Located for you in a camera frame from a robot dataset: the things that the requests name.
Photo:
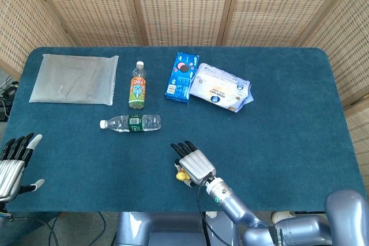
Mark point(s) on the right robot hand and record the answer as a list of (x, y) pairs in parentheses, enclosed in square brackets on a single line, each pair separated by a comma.
[(196, 165)]

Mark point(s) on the blue-grey robot torso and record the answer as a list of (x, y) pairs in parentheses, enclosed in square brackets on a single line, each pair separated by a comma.
[(161, 228)]

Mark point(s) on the clear water bottle green label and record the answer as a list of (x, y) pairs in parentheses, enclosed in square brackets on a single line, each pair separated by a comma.
[(132, 123)]

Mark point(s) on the white sneaker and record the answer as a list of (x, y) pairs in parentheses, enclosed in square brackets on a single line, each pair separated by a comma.
[(282, 216)]

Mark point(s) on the small yellow toy object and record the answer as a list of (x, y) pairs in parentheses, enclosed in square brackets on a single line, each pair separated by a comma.
[(181, 175)]

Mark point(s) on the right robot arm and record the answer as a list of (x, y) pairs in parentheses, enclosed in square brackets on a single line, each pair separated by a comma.
[(276, 220)]

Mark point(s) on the blue Oreo cookie box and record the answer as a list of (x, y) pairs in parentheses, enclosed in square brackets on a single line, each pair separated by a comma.
[(181, 77)]

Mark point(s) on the blue table cloth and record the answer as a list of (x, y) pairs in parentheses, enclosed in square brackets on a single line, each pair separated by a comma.
[(184, 130)]

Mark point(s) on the orange label drink bottle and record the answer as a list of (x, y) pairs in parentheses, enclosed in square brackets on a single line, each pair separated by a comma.
[(137, 87)]

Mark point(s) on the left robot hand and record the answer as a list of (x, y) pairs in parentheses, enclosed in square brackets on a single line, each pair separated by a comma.
[(11, 168)]

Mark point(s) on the woven bamboo folding screen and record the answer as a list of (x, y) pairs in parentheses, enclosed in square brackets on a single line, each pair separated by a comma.
[(184, 7)]

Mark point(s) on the white tissue pack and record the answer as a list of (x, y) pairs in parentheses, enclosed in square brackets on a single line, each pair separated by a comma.
[(220, 87)]

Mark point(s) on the grey plastic zip bag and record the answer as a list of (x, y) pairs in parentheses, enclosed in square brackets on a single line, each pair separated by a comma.
[(73, 80)]

